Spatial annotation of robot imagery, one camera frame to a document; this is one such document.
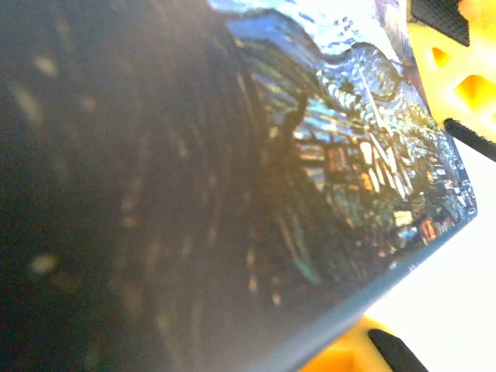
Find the starry night tin box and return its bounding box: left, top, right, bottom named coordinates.
left=0, top=0, right=478, bottom=372

